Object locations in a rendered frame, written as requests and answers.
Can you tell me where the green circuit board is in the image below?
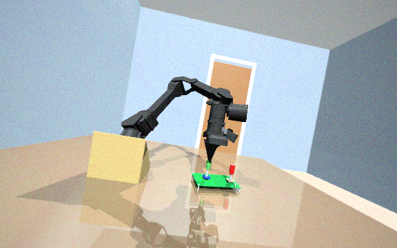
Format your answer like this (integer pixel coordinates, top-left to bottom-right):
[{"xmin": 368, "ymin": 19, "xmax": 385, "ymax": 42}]
[{"xmin": 192, "ymin": 159, "xmax": 242, "ymax": 192}]

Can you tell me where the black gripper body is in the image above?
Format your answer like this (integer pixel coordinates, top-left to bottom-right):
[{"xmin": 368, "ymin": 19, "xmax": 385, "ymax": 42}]
[{"xmin": 203, "ymin": 117, "xmax": 228, "ymax": 146}]

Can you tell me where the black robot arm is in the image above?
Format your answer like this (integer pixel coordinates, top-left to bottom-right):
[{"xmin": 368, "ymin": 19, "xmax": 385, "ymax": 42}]
[{"xmin": 120, "ymin": 76, "xmax": 248, "ymax": 143}]

